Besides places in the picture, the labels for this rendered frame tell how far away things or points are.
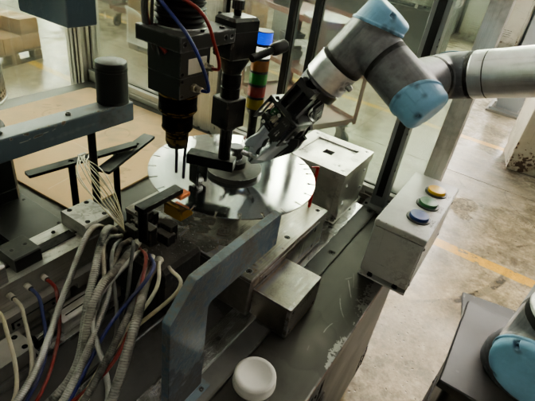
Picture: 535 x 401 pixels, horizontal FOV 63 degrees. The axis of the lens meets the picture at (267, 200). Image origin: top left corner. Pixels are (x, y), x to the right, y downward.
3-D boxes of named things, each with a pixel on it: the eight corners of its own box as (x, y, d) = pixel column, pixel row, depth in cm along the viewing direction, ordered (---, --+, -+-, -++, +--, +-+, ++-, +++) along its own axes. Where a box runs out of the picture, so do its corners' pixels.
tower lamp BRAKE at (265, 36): (259, 40, 106) (261, 26, 104) (275, 44, 104) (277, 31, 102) (249, 42, 102) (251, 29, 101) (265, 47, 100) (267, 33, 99)
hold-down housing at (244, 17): (228, 119, 77) (240, -6, 66) (247, 129, 75) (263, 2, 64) (204, 125, 73) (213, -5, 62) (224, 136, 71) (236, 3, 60)
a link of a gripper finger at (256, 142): (226, 152, 82) (256, 118, 77) (244, 148, 87) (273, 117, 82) (236, 165, 81) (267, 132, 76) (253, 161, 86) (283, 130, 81)
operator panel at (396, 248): (398, 219, 118) (415, 171, 110) (438, 236, 114) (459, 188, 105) (357, 272, 97) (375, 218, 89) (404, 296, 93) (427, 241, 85)
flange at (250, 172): (271, 172, 89) (273, 161, 87) (236, 191, 81) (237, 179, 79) (231, 151, 94) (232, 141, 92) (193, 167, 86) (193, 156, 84)
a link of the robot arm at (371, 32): (405, 27, 60) (368, -16, 62) (348, 83, 66) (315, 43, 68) (420, 35, 67) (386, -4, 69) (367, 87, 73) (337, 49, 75)
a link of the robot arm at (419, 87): (470, 89, 66) (424, 36, 69) (437, 101, 59) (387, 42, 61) (432, 122, 72) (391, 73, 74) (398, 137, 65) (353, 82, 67)
